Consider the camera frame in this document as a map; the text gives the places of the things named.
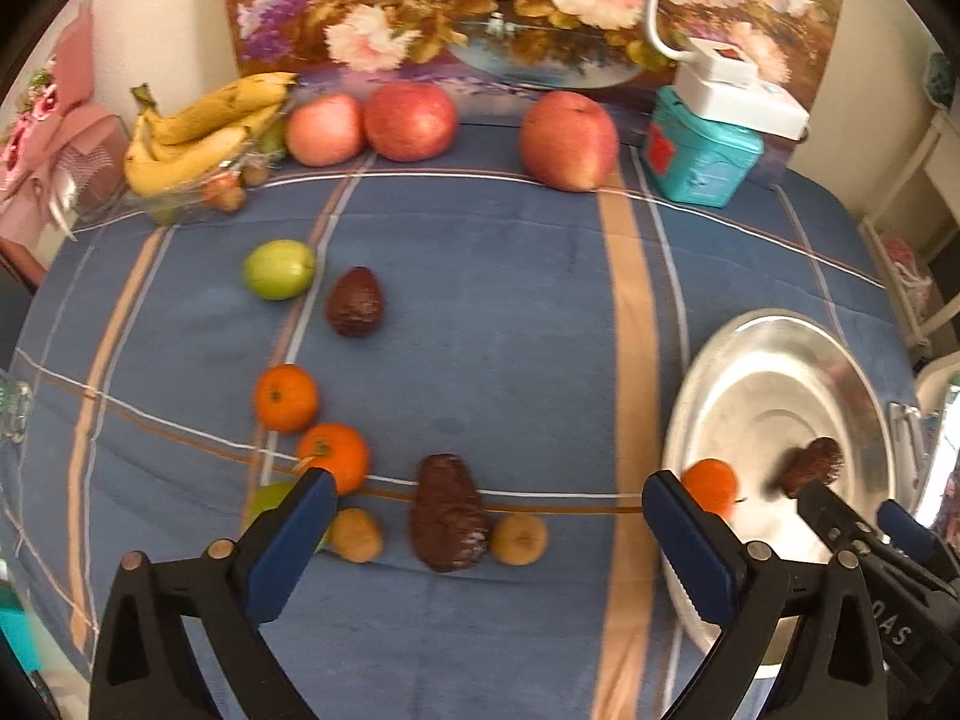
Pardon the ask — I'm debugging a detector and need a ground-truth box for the large green mango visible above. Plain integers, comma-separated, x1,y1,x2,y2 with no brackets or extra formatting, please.
241,476,337,556

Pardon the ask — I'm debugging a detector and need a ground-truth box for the brown longan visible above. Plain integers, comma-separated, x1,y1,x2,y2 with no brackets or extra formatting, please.
327,507,384,564
490,514,548,567

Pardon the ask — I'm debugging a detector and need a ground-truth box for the orange tangerine with stem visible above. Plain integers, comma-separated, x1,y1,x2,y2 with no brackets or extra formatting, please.
295,422,371,497

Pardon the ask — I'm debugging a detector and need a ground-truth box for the round dark passion fruit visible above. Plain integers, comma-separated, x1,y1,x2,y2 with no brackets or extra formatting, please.
325,266,386,338

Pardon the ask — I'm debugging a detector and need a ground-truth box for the small green mango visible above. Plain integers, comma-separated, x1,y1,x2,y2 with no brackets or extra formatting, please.
242,239,316,301

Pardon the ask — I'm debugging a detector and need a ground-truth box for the white phone stand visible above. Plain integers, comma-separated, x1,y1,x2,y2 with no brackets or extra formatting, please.
889,401,928,504

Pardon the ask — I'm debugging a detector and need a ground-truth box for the smartphone on stand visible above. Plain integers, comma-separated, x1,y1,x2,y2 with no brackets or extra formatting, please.
914,374,958,528

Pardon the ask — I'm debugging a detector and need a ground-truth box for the silver metal plate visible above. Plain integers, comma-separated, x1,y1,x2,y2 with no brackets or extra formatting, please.
661,307,897,665

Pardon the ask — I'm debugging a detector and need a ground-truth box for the glass mug red logo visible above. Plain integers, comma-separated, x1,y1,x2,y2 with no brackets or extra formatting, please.
0,371,34,444

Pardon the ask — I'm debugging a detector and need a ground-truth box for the white shelf rack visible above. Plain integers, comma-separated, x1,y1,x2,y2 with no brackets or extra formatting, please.
859,109,958,358

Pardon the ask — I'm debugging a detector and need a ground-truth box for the blue plaid tablecloth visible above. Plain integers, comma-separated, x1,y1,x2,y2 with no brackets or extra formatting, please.
2,124,913,718

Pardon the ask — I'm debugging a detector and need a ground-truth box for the teal toy house box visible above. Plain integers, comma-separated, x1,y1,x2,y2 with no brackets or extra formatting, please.
641,86,763,208

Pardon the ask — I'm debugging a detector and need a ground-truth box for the white lamp base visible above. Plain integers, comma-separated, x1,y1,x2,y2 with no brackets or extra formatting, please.
643,0,811,142

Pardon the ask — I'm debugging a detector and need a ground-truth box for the red apple right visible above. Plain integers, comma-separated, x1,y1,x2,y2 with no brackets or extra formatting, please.
519,91,620,192

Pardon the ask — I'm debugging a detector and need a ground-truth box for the clear plastic fruit tray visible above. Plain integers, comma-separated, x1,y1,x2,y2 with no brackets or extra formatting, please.
122,104,286,226

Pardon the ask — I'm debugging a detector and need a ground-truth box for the pink flower bouquet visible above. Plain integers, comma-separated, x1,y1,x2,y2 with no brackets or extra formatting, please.
2,0,128,247

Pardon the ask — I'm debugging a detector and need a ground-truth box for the banana bunch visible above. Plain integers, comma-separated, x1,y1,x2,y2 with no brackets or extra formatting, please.
124,71,299,199

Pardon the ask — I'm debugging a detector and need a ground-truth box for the pale pink apple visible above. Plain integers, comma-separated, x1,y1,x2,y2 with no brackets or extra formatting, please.
286,93,366,167

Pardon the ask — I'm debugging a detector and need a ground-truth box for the dark red apple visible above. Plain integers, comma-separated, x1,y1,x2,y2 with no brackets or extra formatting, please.
363,82,459,163

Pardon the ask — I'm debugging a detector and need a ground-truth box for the floral painting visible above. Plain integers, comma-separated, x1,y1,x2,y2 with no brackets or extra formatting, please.
224,0,843,106

